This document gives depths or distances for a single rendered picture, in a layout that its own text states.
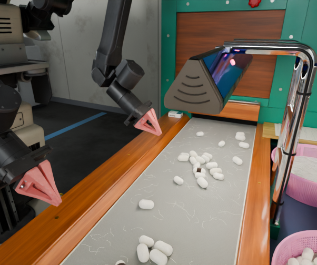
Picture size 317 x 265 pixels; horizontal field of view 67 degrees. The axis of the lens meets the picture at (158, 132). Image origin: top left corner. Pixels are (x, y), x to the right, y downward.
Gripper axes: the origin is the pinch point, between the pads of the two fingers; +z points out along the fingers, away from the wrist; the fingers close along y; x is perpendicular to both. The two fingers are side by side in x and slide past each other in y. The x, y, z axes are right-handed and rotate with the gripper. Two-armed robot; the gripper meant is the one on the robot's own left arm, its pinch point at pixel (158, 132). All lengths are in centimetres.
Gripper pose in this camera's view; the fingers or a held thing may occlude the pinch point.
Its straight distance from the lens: 72.9
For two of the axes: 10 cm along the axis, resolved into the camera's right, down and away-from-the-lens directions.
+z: 7.0, 7.1, -0.1
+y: 3.8, -3.7, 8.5
